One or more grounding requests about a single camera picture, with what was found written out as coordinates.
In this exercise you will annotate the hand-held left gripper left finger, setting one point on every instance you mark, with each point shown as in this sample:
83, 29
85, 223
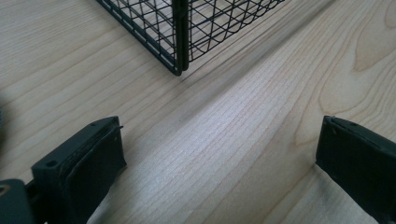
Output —
81, 168

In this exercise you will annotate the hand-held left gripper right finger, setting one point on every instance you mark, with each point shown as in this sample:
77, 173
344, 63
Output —
358, 161

